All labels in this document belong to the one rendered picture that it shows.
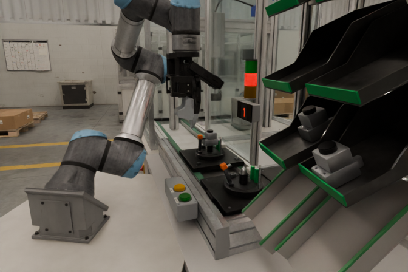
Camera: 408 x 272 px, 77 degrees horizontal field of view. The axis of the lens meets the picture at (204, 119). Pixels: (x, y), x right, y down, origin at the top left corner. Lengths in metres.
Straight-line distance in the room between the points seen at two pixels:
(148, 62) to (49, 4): 8.37
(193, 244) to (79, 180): 0.41
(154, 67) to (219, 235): 0.69
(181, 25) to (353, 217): 0.58
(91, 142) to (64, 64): 8.25
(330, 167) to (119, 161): 0.70
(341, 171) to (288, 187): 0.26
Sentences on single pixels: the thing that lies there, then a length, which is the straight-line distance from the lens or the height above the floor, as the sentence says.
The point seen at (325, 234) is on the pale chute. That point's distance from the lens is 0.64.
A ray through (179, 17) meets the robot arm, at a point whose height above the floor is 1.52.
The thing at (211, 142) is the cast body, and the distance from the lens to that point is 1.20.
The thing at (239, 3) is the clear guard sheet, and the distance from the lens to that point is 1.27.
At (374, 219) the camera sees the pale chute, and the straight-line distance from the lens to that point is 0.61.
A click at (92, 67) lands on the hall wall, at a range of 9.00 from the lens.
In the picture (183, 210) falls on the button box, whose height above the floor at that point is 0.94.
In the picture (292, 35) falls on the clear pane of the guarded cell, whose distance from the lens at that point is 2.35.
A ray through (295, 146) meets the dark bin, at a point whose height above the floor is 1.22.
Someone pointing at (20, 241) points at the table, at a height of 0.86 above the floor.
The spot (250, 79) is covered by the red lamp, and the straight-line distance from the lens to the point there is 1.05.
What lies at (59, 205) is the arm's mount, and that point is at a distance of 0.93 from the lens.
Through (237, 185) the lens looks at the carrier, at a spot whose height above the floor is 0.99.
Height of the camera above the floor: 1.41
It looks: 13 degrees down
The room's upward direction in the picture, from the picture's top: straight up
